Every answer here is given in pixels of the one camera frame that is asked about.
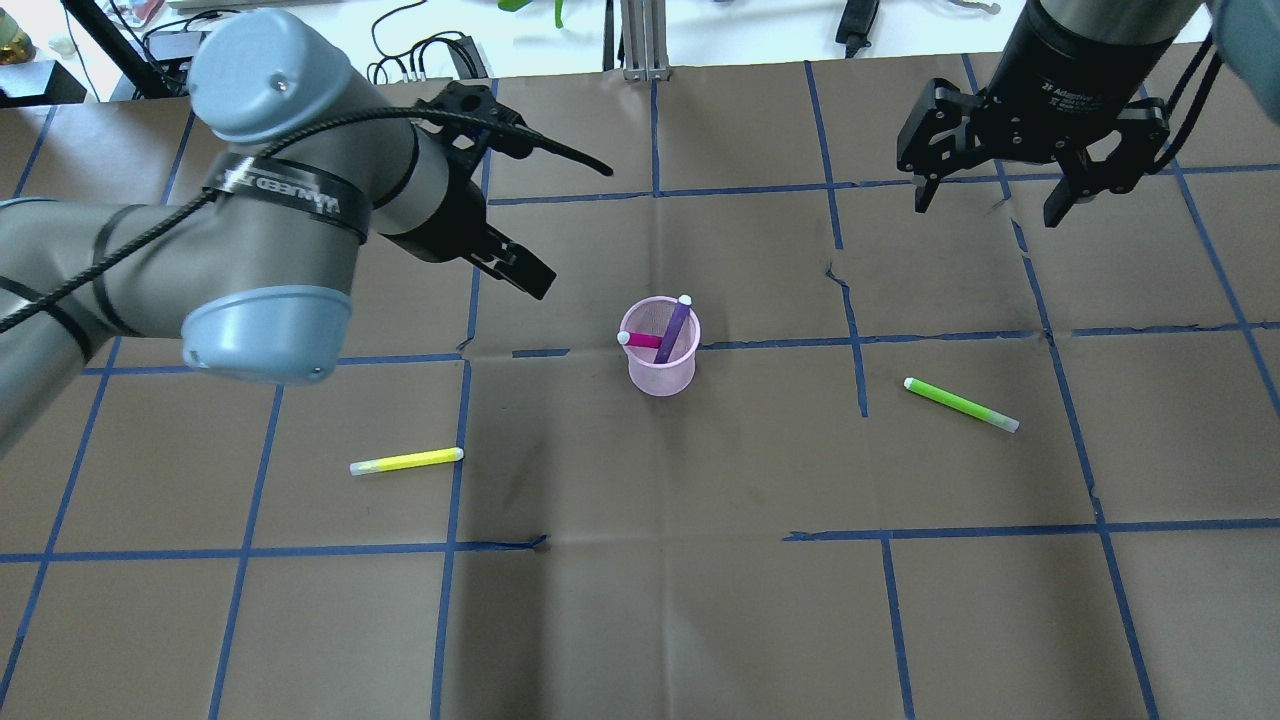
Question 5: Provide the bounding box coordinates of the green pen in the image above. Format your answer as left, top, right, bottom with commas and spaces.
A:
902, 377, 1021, 434

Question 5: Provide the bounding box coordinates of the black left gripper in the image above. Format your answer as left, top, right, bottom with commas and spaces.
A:
385, 120, 557, 301

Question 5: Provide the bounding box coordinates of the yellow pen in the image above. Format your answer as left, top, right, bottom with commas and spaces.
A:
348, 447, 465, 477

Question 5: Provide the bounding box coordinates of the purple pen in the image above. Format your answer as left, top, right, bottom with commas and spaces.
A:
653, 293, 692, 365

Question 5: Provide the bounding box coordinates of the pink pen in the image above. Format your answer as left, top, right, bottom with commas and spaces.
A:
616, 331, 663, 350

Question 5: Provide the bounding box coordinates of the pink mesh cup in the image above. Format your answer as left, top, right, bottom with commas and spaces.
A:
616, 293, 701, 397

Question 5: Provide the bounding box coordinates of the aluminium frame post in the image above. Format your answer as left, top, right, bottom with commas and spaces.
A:
616, 0, 671, 83

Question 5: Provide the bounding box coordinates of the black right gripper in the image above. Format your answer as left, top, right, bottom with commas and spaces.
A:
896, 1, 1172, 228

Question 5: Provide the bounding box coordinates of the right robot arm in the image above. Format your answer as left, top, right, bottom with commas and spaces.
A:
896, 1, 1279, 228

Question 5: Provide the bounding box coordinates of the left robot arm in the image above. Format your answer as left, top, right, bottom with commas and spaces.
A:
1, 9, 581, 451

